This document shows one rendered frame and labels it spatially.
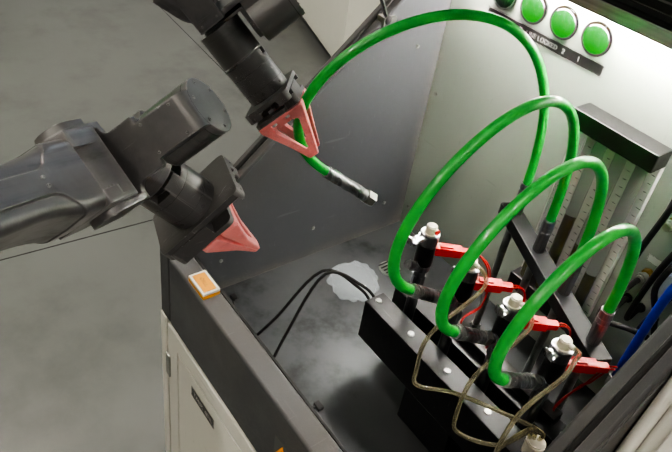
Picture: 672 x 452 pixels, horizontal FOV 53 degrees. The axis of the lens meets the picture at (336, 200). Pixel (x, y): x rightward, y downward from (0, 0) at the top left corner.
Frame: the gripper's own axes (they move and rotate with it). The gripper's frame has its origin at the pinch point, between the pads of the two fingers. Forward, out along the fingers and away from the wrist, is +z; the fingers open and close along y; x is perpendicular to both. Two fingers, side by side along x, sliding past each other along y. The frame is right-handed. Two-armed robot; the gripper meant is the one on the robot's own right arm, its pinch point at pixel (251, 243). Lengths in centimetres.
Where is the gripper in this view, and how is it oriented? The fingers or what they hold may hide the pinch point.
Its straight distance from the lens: 75.1
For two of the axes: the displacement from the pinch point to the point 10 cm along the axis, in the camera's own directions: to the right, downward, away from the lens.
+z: 5.6, 4.7, 6.8
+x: -3.5, -6.0, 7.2
